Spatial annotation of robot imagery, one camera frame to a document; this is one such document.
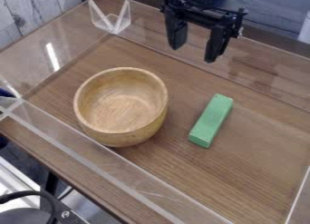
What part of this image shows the clear acrylic corner bracket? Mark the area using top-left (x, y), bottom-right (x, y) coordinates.
top-left (88, 0), bottom-right (131, 34)

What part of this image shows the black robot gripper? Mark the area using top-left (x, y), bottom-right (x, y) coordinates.
top-left (162, 0), bottom-right (249, 63)

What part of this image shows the black metal table leg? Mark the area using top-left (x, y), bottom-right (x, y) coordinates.
top-left (45, 172), bottom-right (59, 195)

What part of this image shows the green rectangular block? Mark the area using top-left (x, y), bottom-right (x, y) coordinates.
top-left (187, 93), bottom-right (234, 148)

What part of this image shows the blue object at left edge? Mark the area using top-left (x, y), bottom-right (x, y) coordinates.
top-left (0, 88), bottom-right (15, 98)

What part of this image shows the brown wooden bowl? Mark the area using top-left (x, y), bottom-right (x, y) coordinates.
top-left (72, 67), bottom-right (168, 148)

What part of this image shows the black cable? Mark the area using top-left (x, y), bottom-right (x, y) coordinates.
top-left (0, 190), bottom-right (59, 224)

